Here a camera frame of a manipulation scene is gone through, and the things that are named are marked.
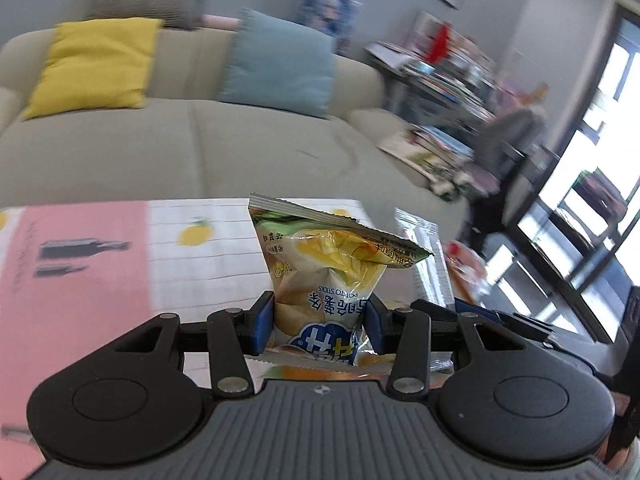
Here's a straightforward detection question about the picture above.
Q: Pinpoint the clear packet with white label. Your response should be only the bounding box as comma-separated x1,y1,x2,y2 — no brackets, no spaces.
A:
394,208,456,311

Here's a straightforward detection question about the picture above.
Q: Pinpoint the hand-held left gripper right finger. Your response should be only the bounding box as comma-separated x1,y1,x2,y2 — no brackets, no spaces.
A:
363,297,551,397

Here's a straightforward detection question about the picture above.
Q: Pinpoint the pink bolster cushion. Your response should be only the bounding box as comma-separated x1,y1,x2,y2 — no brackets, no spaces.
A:
200,13,243,31

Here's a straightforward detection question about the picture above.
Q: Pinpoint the red cloth item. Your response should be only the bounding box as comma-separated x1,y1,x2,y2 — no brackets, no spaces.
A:
430,25,453,63

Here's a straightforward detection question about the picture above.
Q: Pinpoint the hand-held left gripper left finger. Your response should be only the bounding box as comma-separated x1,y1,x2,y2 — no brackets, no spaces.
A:
95,290,276,397

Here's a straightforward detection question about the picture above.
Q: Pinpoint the red and pink plastic bag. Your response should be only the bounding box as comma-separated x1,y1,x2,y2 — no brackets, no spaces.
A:
445,240,493,301

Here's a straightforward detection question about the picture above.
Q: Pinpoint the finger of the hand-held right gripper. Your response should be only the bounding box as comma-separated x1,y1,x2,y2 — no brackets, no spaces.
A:
411,298,555,342

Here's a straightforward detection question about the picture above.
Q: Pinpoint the beige fabric sofa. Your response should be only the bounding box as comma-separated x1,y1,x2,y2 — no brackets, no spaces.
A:
0,27,471,241

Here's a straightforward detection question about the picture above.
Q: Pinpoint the yellow potato stick packet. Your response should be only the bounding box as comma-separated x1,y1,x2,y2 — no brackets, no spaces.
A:
248,192,435,376

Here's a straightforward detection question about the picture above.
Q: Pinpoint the figure print pillow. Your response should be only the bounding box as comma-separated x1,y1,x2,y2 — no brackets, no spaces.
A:
298,0,363,56

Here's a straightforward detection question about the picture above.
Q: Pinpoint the pile of books on desk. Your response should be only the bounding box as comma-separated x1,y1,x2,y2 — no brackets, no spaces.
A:
365,42,496,121

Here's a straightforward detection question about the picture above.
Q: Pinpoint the light blue pillow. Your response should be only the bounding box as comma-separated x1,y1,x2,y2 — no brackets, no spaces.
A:
216,8,337,120

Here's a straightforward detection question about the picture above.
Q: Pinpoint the black clothing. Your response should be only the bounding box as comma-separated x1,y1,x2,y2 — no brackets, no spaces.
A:
467,170,516,256

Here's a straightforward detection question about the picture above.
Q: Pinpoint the pink and white checked tablecloth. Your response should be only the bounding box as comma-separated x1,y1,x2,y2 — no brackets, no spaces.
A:
0,199,451,476

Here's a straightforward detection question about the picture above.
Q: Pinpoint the grey textured pillow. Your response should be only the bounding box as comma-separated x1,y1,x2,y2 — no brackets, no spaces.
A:
84,0,208,31

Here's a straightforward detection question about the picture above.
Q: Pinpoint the stack of books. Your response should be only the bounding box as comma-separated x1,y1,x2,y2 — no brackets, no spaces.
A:
405,125,476,171

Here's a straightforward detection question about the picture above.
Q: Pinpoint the yellow pillow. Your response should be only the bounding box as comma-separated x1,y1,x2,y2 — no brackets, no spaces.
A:
20,17,163,121

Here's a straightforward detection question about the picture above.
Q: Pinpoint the grey study desk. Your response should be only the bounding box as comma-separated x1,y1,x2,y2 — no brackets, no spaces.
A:
362,10,501,126

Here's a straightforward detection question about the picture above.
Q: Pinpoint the grey office chair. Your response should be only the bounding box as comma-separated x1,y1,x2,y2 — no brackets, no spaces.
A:
475,107,551,196

